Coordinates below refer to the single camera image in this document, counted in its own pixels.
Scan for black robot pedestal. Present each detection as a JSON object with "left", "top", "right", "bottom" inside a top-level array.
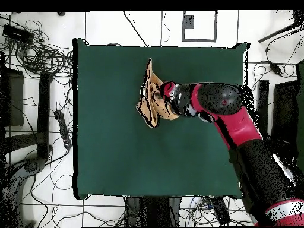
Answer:
[{"left": 125, "top": 195, "right": 182, "bottom": 227}]

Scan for black power adapter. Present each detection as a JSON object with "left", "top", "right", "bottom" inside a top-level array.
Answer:
[{"left": 268, "top": 61, "right": 283, "bottom": 77}]

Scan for black power strip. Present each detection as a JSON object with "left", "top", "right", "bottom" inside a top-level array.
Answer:
[
  {"left": 53, "top": 109, "right": 72, "bottom": 150},
  {"left": 210, "top": 196, "right": 232, "bottom": 226}
]

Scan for long black cable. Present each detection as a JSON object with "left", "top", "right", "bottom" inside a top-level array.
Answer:
[{"left": 122, "top": 11, "right": 150, "bottom": 48}]

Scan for dark grey square patch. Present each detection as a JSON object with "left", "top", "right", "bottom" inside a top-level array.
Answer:
[{"left": 182, "top": 15, "right": 195, "bottom": 30}]

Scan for black stand foot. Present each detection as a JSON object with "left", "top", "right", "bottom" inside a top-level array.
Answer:
[{"left": 22, "top": 157, "right": 47, "bottom": 173}]

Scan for orange terry towel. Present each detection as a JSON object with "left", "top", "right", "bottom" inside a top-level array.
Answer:
[{"left": 135, "top": 57, "right": 182, "bottom": 129}]

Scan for black rod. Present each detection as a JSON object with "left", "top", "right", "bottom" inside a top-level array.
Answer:
[{"left": 258, "top": 21, "right": 304, "bottom": 44}]

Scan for dark equipment case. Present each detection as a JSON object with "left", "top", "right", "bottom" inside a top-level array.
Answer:
[
  {"left": 271, "top": 80, "right": 300, "bottom": 145},
  {"left": 0, "top": 66, "right": 25, "bottom": 128}
]

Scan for grey square floor frame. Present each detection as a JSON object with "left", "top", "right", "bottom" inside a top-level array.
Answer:
[{"left": 182, "top": 10, "right": 219, "bottom": 43}]

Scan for dark green table cloth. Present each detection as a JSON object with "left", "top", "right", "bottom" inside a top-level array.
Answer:
[{"left": 72, "top": 37, "right": 250, "bottom": 200}]

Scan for black cable tangle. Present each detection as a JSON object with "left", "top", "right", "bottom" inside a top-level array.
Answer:
[{"left": 20, "top": 20, "right": 73, "bottom": 77}]

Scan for black hub box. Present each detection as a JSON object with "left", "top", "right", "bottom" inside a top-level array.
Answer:
[{"left": 2, "top": 24, "right": 36, "bottom": 45}]

